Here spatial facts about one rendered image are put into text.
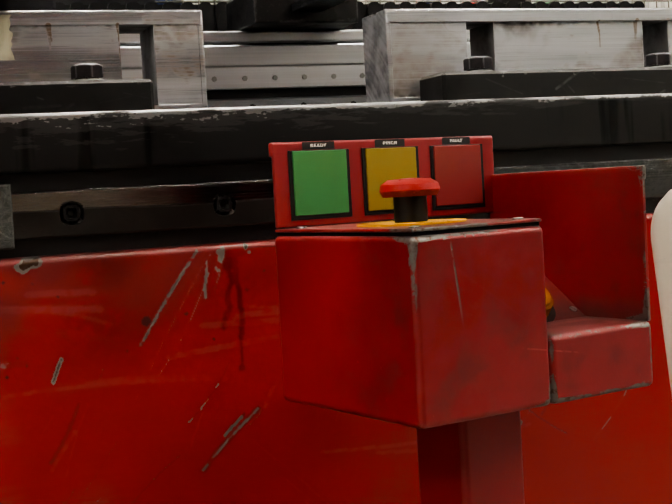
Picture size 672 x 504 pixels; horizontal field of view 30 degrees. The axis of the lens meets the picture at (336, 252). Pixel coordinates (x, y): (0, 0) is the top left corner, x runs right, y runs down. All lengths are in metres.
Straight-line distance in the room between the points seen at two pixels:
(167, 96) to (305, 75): 0.33
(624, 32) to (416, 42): 0.23
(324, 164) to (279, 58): 0.54
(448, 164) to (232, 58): 0.50
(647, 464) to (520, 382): 0.42
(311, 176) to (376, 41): 0.36
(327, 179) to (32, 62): 0.33
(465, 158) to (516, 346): 0.22
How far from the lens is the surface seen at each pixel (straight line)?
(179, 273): 1.00
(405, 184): 0.80
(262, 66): 1.41
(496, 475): 0.86
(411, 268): 0.74
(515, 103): 1.11
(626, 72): 1.24
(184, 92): 1.12
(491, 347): 0.78
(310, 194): 0.88
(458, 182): 0.95
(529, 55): 1.26
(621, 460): 1.18
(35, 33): 1.11
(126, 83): 1.06
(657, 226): 0.48
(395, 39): 1.20
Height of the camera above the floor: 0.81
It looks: 3 degrees down
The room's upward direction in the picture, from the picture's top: 3 degrees counter-clockwise
